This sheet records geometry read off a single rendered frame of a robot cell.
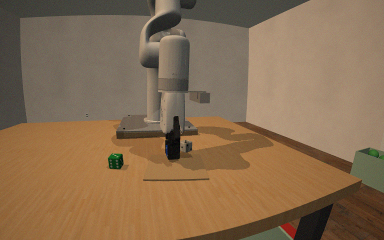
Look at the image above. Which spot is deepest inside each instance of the green die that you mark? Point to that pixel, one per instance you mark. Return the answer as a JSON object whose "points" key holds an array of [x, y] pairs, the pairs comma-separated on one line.
{"points": [[115, 161]]}

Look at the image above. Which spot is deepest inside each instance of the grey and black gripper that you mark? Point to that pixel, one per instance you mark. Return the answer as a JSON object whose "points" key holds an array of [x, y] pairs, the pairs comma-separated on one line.
{"points": [[172, 120]]}

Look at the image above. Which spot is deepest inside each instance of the white die with black pips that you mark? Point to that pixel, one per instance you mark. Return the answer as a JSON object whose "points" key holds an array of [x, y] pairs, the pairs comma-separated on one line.
{"points": [[185, 146]]}

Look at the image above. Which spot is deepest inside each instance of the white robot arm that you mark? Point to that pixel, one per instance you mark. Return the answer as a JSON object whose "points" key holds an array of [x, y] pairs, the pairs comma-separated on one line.
{"points": [[166, 56]]}

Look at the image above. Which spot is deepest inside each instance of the tan flat mat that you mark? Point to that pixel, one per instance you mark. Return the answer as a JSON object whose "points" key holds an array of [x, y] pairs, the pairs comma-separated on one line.
{"points": [[189, 167]]}

